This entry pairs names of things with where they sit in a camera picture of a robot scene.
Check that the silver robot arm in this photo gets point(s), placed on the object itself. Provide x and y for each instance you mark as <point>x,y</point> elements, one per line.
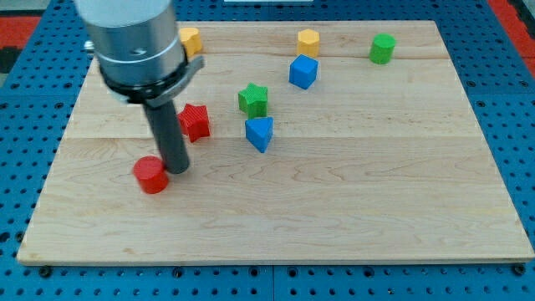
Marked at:
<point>138,48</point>

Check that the green star block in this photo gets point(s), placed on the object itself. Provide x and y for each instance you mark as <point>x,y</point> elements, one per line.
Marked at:
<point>253,100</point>

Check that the red star block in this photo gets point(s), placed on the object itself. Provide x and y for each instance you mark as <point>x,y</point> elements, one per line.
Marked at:
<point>194,122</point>

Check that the blue triangle block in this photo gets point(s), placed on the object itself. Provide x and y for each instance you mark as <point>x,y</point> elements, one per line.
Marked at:
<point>259,132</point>

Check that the light wooden board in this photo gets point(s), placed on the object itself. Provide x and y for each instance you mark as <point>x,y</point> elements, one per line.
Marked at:
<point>372,164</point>

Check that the blue cube block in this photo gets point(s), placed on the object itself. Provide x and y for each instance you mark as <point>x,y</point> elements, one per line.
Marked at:
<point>303,71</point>

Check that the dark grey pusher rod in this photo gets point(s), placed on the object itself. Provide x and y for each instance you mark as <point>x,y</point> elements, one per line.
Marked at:
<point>166,130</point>

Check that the yellow hexagon block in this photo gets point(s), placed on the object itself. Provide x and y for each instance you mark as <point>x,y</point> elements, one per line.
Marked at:
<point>308,43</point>

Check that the red cylinder block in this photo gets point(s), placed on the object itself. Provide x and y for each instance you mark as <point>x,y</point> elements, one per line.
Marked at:
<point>150,173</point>

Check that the yellow heart block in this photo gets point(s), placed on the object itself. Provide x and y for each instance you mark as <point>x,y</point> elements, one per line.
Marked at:
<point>191,40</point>

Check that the green cylinder block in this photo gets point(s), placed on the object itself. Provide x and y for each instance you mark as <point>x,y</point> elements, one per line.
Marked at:
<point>382,48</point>

